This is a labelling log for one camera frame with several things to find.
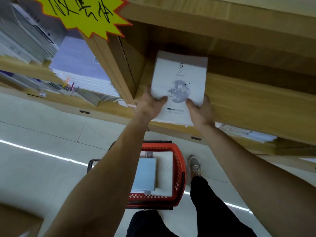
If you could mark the person's left hand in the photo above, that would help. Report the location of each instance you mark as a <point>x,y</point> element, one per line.
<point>147,109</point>

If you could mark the person's right hand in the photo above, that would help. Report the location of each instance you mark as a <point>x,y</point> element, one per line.
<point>203,115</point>

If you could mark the person's right thumb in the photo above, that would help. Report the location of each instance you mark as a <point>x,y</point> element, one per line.
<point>191,104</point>

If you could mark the person's left thumb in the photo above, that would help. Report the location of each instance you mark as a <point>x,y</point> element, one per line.
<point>161,100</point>

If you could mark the white moon print notebook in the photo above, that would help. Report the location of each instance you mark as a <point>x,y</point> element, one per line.
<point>179,78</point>

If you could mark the person's right forearm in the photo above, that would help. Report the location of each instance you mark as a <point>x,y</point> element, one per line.
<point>249,180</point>

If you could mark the person's left forearm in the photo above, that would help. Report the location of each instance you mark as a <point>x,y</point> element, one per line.
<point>106,180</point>

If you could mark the light wooden shelf unit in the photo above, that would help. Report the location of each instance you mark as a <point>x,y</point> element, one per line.
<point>242,78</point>

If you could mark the person's grey sneaker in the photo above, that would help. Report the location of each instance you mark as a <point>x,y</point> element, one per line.
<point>195,165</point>

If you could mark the pile of white printed notebooks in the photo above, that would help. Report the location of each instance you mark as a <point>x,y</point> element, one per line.
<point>246,133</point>

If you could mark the red plastic shopping basket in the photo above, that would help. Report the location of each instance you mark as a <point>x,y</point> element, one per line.
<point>178,170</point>

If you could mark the plain white notebook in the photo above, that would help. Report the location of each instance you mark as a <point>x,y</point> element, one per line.
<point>165,170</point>

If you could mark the pale blue notebook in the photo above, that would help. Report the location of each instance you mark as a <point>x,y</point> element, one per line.
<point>146,174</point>

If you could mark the stack of lavender notebooks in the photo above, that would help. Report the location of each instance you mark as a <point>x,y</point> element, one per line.
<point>81,69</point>

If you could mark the row of dark edged notebooks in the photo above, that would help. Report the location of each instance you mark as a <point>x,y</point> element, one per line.
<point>54,87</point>

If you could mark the person's right leg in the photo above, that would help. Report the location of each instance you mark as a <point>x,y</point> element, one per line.
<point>214,209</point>

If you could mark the person's leg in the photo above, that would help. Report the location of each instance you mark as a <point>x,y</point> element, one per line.
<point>148,224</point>
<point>214,209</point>

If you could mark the yellow starburst sign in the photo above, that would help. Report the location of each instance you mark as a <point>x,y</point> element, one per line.
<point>85,12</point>

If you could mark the small white price tag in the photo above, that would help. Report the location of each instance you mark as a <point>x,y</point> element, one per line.
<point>42,94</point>

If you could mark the person's left leg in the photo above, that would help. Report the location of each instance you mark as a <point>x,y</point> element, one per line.
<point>148,224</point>

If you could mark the stack of grey white notebooks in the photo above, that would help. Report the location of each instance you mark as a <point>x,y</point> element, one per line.
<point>24,34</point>

